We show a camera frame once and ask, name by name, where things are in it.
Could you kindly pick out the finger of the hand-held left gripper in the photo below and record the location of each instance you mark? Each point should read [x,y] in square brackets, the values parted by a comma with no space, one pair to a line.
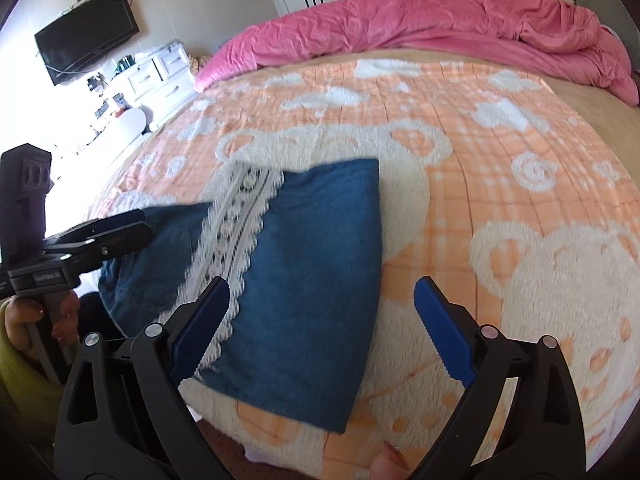
[120,242]
[110,221]

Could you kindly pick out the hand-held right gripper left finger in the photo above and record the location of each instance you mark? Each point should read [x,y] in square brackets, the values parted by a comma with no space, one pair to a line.
[200,330]

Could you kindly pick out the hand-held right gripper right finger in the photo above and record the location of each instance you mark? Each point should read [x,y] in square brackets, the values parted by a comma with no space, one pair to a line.
[445,330]

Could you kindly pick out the blue denim pants with lace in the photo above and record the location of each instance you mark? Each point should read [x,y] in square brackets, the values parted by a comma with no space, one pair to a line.
[315,285]

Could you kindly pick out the person's left forearm yellow sleeve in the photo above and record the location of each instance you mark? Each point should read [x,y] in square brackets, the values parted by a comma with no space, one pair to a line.
[20,385]

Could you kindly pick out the person's left hand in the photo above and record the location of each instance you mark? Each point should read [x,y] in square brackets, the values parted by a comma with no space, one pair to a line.
[17,327]

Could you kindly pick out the person's right hand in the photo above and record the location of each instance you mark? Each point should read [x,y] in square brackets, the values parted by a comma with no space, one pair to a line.
[390,462]

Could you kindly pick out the white round chair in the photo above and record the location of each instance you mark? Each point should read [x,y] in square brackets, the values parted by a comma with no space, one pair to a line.
[125,122]

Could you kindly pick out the peach bear printed blanket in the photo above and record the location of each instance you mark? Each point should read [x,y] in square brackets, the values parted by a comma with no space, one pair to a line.
[500,185]

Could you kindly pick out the white dresser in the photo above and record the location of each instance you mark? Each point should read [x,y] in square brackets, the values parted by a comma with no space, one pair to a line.
[165,65]

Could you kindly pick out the beige patterned cloth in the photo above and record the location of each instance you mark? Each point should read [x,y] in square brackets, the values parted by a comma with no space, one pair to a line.
[197,62]

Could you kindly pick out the bed with beige sheet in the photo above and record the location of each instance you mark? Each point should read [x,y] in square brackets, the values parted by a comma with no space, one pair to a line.
[595,110]

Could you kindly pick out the pink duvet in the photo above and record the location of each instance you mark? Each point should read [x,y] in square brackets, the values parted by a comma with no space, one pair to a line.
[400,25]

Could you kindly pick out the black wall television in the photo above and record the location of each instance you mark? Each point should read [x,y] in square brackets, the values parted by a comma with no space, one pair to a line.
[85,35]

